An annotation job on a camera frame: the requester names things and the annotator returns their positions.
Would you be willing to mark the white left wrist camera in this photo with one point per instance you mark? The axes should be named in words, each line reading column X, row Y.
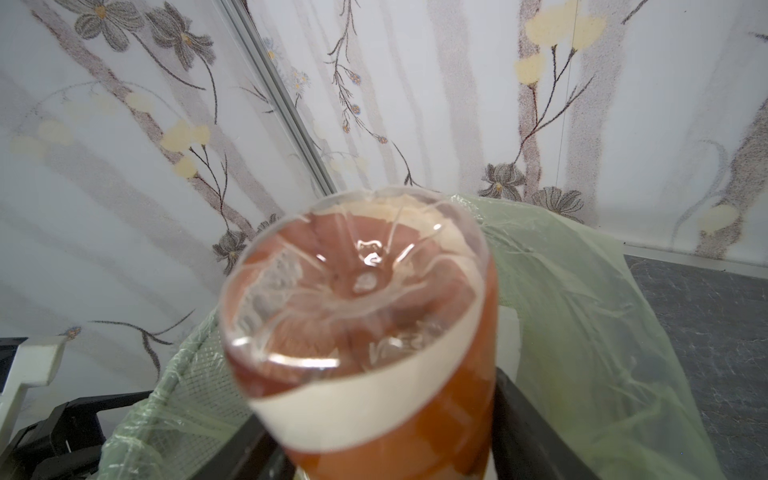
column 35, row 363

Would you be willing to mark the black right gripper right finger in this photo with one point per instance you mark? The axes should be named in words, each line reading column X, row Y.
column 524, row 445

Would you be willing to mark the green mesh waste bin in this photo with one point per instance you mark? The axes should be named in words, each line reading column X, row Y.
column 187, row 419

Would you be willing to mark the brown tea bottle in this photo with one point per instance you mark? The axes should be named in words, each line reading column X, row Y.
column 362, row 334

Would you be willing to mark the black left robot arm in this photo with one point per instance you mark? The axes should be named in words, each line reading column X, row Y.
column 68, row 443

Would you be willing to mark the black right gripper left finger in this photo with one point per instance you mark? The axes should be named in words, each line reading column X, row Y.
column 251, row 454

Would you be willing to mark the green plastic bin liner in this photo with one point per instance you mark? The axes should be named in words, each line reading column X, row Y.
column 582, row 343

